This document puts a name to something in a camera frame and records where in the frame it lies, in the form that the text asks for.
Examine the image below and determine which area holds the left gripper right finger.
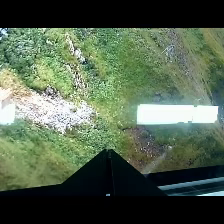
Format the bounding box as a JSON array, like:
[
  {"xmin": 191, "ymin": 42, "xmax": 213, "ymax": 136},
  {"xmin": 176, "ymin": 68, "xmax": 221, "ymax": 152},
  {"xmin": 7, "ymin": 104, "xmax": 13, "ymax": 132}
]
[{"xmin": 109, "ymin": 148, "xmax": 168, "ymax": 197}]

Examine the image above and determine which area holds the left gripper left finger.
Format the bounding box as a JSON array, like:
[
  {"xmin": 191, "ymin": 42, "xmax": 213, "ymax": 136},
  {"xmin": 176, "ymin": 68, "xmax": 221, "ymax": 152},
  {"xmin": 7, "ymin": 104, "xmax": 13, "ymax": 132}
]
[{"xmin": 60, "ymin": 148, "xmax": 111, "ymax": 197}]

